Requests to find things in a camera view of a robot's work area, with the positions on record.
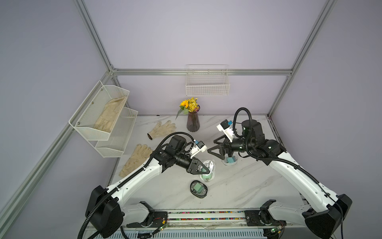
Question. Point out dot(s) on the yellow flower bouquet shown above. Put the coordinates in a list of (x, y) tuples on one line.
[(188, 106)]

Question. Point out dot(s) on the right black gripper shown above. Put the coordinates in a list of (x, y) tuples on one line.
[(227, 144)]

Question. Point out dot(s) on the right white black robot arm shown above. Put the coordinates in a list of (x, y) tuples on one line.
[(325, 210)]

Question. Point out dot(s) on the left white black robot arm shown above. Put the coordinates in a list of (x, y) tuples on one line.
[(105, 209)]

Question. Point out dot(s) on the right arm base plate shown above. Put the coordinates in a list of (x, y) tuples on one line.
[(261, 218)]

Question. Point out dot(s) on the aluminium front rail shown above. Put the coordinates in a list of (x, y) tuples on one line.
[(208, 224)]

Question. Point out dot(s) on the upper white mesh shelf bin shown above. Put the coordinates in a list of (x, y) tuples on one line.
[(85, 117)]

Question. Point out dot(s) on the green charger plug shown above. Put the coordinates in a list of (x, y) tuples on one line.
[(206, 177), (198, 188)]

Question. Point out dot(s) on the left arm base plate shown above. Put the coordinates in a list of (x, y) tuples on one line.
[(153, 220)]

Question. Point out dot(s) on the white mesh shelf bin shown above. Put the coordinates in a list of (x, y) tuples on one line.
[(116, 144), (85, 117)]

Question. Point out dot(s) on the dark glass flower vase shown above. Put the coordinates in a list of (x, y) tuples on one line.
[(193, 122)]

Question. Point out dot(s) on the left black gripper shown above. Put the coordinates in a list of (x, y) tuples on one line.
[(193, 165)]

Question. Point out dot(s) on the white wire wall basket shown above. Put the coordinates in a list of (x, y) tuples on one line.
[(207, 80)]

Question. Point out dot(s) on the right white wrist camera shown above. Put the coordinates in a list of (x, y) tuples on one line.
[(226, 127)]

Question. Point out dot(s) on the beige glove in bin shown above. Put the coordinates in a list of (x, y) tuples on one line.
[(108, 117)]

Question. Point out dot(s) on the teal charger plug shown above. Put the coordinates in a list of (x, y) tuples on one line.
[(230, 160)]

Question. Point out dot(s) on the white knit glove on table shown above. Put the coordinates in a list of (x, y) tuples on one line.
[(162, 129)]

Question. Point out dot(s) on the beige leather glove on table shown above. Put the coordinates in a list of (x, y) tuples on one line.
[(140, 154)]

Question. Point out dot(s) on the lower white mesh shelf bin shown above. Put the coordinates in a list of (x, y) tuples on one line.
[(116, 144)]

